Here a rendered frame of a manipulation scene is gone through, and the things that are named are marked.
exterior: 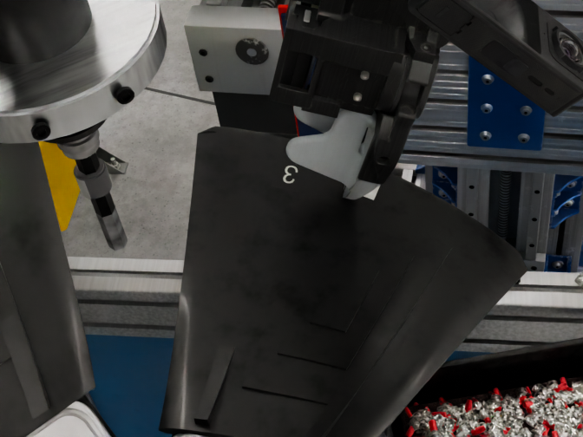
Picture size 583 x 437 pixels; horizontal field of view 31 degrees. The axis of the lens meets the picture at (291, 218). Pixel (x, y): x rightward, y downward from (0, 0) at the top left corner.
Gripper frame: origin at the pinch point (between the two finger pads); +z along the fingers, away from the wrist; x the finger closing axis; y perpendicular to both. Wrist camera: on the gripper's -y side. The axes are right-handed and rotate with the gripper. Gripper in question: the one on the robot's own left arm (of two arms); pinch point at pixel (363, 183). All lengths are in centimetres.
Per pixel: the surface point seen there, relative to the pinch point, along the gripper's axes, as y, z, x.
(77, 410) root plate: 12.3, -8.7, 23.7
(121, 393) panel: 15, 59, -14
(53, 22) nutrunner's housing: 13.7, -28.9, 23.2
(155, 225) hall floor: 21, 127, -91
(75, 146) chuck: 13.1, -23.6, 22.7
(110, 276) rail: 17.5, 37.5, -14.8
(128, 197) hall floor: 29, 129, -99
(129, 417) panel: 14, 64, -14
